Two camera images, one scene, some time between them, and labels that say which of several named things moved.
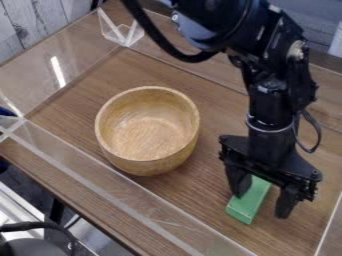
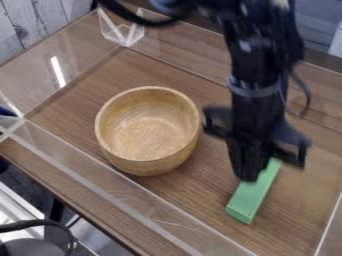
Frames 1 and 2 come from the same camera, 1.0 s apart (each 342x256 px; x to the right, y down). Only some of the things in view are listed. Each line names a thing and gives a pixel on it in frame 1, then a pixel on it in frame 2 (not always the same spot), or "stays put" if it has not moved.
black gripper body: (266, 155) to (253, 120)
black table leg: (56, 211) stays put
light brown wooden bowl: (147, 127) stays put
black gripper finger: (239, 179) to (238, 148)
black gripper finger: (286, 201) to (258, 156)
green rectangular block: (243, 207) stays put
